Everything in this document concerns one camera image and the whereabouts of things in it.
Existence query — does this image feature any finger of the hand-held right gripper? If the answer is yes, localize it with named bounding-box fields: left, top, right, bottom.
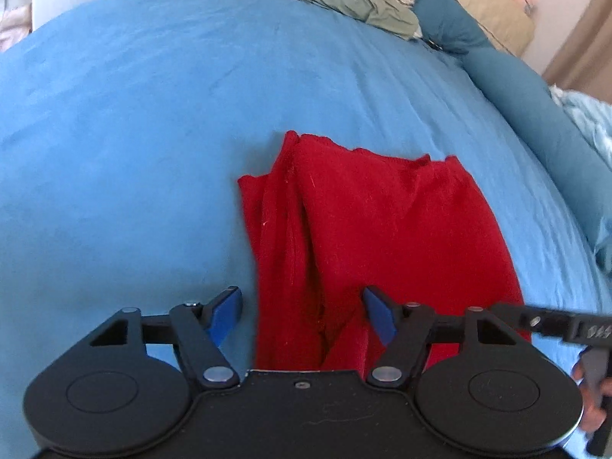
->
left=490, top=301, right=612, bottom=346

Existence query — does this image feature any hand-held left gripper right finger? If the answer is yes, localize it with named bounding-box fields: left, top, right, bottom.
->
left=361, top=286, right=531, bottom=387

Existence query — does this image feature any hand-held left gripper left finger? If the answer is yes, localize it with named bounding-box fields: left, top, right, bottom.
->
left=87, top=286, right=241, bottom=390

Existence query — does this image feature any red knit sweater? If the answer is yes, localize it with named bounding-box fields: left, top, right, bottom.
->
left=238, top=131, right=532, bottom=373

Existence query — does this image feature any person's right hand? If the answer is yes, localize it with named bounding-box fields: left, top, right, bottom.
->
left=571, top=360, right=609, bottom=437

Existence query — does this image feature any long teal bolster pillow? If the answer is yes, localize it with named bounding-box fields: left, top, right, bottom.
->
left=461, top=49, right=612, bottom=275

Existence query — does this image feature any blue bed sheet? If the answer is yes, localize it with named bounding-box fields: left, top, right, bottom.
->
left=0, top=0, right=612, bottom=445

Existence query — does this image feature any light blue blanket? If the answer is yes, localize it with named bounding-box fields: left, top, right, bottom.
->
left=549, top=84, right=612, bottom=166

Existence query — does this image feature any beige curtain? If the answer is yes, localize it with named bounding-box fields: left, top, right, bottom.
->
left=541, top=0, right=612, bottom=103

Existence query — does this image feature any cream patterned pillow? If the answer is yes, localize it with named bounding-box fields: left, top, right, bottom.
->
left=287, top=0, right=535, bottom=55

